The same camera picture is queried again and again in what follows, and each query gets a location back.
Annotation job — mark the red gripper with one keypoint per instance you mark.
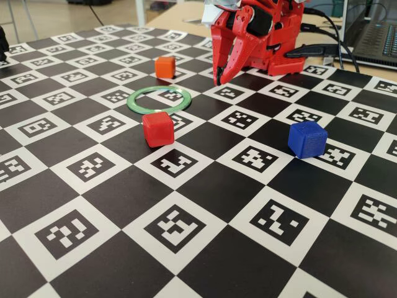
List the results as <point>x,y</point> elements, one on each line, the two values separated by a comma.
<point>224,51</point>

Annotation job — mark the orange cube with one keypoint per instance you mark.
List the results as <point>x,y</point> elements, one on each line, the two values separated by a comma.
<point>164,66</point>

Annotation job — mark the red cube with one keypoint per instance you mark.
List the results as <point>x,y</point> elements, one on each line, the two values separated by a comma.
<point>158,130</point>

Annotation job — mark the blue cube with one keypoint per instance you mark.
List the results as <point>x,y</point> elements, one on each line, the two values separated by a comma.
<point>307,141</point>

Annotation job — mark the red robot arm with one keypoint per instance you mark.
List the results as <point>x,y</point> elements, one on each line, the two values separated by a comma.
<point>285,62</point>

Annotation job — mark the dark laptop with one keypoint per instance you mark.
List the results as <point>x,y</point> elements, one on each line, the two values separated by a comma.
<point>372,40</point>

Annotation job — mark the black white marker mat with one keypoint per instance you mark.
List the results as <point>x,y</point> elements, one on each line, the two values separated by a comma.
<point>217,192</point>

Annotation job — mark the black tripod leg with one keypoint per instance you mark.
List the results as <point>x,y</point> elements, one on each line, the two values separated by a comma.
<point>3,43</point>

